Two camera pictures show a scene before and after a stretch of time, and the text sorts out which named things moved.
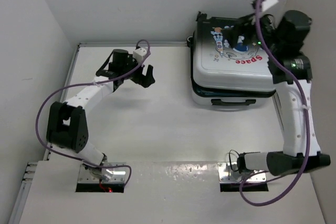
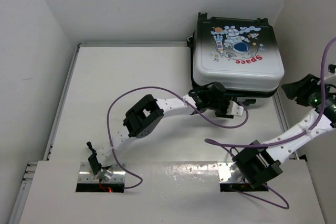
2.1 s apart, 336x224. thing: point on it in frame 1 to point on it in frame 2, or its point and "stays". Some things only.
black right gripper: x=243 y=24 to x=302 y=88
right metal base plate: x=229 y=172 stays
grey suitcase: x=220 y=76 stays
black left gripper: x=144 y=80 to x=223 y=112
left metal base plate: x=118 y=175 stays
